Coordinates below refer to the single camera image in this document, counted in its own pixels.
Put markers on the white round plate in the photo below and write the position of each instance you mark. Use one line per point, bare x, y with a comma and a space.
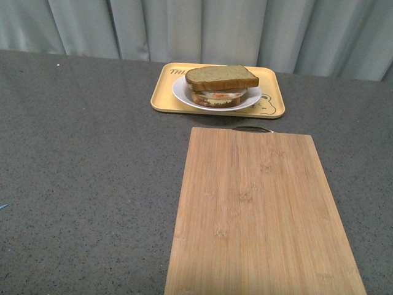
184, 94

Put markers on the bread slice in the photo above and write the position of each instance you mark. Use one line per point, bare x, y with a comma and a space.
211, 103
220, 78

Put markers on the fried egg toy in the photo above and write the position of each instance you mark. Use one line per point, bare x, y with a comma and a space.
228, 94

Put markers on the yellow bear tray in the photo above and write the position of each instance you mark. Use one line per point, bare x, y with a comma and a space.
270, 106

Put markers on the bamboo cutting board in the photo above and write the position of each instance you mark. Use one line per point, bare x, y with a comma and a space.
256, 216

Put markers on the grey curtain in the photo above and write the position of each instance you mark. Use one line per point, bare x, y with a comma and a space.
349, 39

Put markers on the metal cutting board handle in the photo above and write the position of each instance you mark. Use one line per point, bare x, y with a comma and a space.
252, 129

